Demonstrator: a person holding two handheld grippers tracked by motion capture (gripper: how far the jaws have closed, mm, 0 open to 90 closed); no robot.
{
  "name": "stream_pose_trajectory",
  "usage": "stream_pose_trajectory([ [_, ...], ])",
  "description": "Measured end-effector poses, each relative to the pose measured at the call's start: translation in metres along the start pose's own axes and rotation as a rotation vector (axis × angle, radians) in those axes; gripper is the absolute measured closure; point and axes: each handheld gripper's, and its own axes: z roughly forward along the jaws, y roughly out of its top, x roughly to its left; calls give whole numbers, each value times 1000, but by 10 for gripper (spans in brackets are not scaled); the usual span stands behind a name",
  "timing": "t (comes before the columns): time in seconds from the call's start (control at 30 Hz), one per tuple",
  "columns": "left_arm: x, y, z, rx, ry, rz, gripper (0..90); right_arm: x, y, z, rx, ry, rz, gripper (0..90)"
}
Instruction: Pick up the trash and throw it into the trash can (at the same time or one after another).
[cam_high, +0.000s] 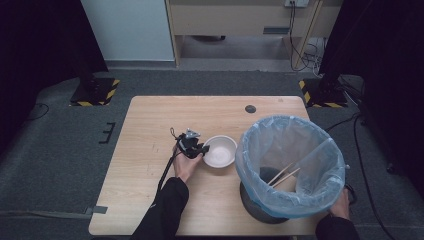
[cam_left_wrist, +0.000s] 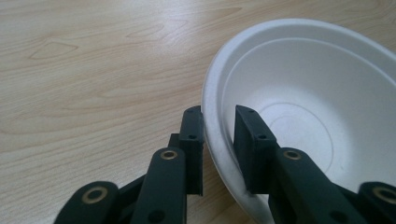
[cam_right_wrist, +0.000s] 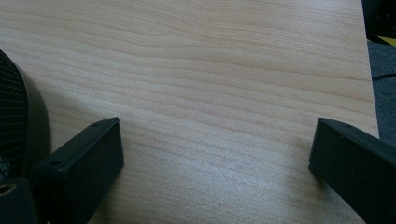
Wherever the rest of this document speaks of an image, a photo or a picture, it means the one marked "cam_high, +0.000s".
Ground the black curtain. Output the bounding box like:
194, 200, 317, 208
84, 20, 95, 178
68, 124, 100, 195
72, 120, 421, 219
0, 0, 109, 158
317, 0, 424, 199

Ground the white power strip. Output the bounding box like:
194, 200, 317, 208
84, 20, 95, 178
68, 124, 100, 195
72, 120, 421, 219
283, 0, 311, 9

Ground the person's right hand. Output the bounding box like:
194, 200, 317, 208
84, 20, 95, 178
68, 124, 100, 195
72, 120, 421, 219
329, 187, 351, 221

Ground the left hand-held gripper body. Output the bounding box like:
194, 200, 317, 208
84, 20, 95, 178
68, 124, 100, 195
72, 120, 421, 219
175, 127, 205, 160

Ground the long black floor cable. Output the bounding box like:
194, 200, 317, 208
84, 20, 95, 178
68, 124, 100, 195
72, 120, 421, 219
324, 112, 399, 240

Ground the person's left hand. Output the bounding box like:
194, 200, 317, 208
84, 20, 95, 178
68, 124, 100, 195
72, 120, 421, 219
171, 144, 205, 184

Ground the thin black floor cable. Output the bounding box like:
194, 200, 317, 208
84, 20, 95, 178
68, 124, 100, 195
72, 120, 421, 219
27, 102, 51, 122

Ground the grey tape strip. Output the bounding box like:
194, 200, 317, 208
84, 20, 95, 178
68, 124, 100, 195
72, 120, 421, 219
84, 205, 109, 215

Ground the bin with blue liner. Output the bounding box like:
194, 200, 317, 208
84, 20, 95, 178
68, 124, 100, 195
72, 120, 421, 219
234, 114, 347, 221

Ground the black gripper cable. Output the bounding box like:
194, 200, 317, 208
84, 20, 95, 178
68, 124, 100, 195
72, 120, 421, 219
155, 126, 184, 199

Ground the striped black stand base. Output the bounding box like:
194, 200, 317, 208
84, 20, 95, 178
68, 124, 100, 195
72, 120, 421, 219
298, 77, 349, 109
69, 77, 121, 108

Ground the white bowl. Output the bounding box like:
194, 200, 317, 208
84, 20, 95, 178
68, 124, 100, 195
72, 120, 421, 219
202, 134, 239, 169

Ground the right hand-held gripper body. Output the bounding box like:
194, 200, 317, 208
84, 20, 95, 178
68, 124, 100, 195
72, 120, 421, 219
344, 183, 360, 206

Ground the dark grey trash bin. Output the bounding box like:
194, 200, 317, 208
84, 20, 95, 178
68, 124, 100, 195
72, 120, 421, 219
239, 165, 292, 225

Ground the white cable bundle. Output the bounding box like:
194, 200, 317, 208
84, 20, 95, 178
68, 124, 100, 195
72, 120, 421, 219
303, 37, 327, 76

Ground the black power cable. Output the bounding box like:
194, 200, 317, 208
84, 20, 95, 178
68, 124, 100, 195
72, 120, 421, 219
288, 0, 318, 73

